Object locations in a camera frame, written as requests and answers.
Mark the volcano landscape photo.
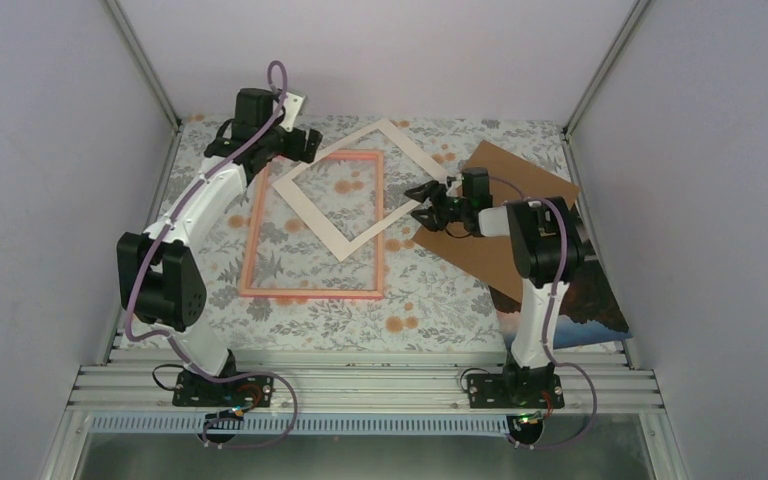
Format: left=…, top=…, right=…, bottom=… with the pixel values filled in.
left=489, top=211, right=632, bottom=352

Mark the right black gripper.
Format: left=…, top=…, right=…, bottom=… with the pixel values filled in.
left=405, top=181, right=469, bottom=232

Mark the left aluminium corner post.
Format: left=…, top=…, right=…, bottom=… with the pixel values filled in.
left=102, top=0, right=182, bottom=132

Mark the brown backing board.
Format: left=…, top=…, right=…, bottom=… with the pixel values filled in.
left=413, top=141, right=580, bottom=300

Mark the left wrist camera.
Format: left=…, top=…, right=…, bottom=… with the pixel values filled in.
left=279, top=91, right=307, bottom=132

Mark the aluminium rail beam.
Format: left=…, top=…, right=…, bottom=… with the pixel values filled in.
left=67, top=349, right=665, bottom=414

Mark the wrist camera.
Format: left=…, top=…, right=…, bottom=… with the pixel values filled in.
left=279, top=91, right=307, bottom=132
left=445, top=176, right=462, bottom=197

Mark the floral patterned table mat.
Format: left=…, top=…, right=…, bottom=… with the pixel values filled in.
left=162, top=115, right=570, bottom=353

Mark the aluminium corner post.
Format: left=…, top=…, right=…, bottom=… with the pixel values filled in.
left=102, top=0, right=182, bottom=132
left=562, top=0, right=653, bottom=142

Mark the pink wooden picture frame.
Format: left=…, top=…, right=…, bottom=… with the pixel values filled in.
left=238, top=149, right=385, bottom=300

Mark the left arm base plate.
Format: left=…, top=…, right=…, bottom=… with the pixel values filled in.
left=172, top=370, right=274, bottom=409

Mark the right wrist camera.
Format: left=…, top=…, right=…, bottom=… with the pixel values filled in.
left=445, top=176, right=462, bottom=197

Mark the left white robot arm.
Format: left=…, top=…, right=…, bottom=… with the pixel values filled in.
left=116, top=87, right=322, bottom=405

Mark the slotted cable duct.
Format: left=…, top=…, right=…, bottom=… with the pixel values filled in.
left=89, top=412, right=509, bottom=437

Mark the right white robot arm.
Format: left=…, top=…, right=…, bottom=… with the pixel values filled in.
left=404, top=167, right=586, bottom=407

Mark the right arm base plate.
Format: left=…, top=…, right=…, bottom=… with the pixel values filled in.
left=459, top=364, right=565, bottom=409

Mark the right aluminium corner post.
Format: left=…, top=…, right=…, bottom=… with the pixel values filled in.
left=562, top=0, right=653, bottom=142

